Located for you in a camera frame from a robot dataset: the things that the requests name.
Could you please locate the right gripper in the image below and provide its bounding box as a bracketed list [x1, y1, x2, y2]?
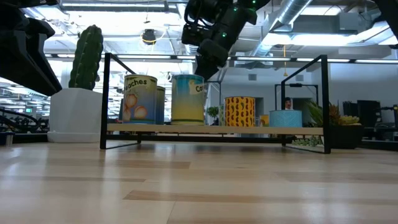
[195, 37, 231, 81]

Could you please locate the carrots label food can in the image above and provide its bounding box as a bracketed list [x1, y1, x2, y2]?
[170, 73, 206, 126]

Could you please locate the orange chili pattern can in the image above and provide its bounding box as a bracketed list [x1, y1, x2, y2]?
[224, 96, 256, 128]

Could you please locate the blue label tall can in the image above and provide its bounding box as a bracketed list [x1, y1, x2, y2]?
[156, 85, 166, 125]

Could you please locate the peaches label food can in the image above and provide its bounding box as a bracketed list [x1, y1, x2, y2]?
[122, 74, 159, 125]

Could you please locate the blue chevron short can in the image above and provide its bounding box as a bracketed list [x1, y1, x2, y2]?
[269, 109, 303, 128]

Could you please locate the small background potted plant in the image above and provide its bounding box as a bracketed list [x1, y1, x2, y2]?
[207, 106, 220, 126]

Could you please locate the linear ceiling light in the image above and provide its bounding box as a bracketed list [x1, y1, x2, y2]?
[116, 54, 233, 61]
[235, 57, 398, 64]

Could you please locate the black ceiling device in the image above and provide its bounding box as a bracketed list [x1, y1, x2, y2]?
[141, 28, 157, 45]

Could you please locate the green cactus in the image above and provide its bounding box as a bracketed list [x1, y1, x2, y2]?
[68, 24, 104, 91]

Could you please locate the small succulent plant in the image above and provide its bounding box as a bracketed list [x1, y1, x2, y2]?
[306, 100, 362, 127]

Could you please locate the white hexagonal plant pot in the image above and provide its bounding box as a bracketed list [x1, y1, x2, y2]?
[47, 87, 103, 144]

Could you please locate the dark round plant pot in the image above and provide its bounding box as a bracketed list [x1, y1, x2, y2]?
[328, 124, 365, 149]

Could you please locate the dark background monitor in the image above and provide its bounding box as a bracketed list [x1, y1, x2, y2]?
[342, 100, 382, 127]

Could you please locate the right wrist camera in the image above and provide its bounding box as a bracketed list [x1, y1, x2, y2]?
[181, 23, 206, 47]

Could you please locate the black frame wooden shelf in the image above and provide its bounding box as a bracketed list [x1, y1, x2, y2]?
[99, 52, 331, 155]

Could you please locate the black background rack frame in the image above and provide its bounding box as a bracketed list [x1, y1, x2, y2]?
[274, 83, 320, 111]

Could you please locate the silver ventilation duct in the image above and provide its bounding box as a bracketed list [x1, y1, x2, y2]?
[251, 0, 313, 57]

